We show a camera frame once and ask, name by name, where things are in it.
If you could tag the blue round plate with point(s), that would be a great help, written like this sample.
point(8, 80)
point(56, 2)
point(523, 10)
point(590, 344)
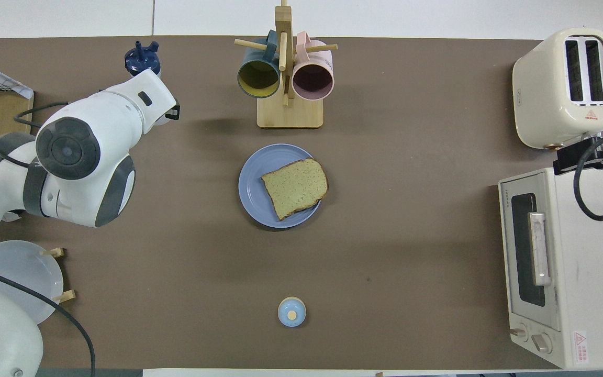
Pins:
point(252, 188)

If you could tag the brown table mat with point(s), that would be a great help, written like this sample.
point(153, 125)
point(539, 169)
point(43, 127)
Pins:
point(411, 235)

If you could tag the brown bread slice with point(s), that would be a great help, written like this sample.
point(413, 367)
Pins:
point(296, 188)

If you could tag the teal mug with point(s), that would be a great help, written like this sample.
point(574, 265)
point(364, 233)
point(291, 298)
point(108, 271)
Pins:
point(258, 78)

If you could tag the small blue bell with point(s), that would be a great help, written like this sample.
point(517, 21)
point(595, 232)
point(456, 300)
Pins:
point(288, 314)

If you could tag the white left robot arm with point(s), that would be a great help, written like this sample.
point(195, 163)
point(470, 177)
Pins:
point(87, 157)

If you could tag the white bottle with blue cap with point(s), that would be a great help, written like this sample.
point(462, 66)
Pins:
point(142, 60)

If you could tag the wooden mug rack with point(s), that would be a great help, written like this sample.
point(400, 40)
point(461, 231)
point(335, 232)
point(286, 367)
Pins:
point(290, 115)

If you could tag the white toaster oven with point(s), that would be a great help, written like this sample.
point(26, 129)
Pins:
point(594, 262)

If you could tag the pink mug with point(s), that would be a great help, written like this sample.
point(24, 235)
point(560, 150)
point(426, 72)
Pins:
point(312, 81)

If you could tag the cream two-slot toaster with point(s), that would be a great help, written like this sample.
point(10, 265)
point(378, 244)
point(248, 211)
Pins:
point(542, 89)

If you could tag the grey round plate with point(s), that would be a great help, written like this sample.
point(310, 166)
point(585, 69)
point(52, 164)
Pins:
point(24, 272)

